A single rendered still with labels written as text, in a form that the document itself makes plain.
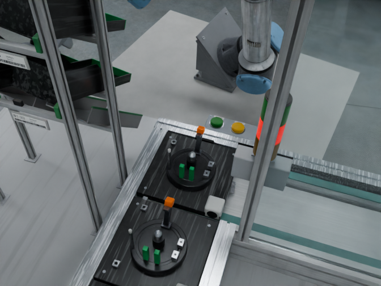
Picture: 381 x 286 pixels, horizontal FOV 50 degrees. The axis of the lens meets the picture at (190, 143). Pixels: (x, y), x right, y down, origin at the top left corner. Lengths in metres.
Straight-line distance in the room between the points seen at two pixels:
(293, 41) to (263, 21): 0.57
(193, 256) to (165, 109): 0.65
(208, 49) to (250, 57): 0.27
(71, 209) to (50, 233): 0.09
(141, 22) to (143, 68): 1.89
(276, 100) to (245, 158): 0.20
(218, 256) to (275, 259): 0.15
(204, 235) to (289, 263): 0.23
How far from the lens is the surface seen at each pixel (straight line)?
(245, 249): 1.11
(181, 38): 1.85
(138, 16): 3.66
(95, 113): 1.04
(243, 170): 0.90
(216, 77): 1.59
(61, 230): 1.24
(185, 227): 1.08
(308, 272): 1.14
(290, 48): 0.65
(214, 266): 1.05
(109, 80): 0.98
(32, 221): 1.28
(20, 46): 0.79
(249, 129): 1.32
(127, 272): 1.03
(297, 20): 0.62
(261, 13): 1.19
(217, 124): 1.30
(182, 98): 1.55
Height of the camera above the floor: 1.91
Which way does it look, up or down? 49 degrees down
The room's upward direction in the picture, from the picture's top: 3 degrees clockwise
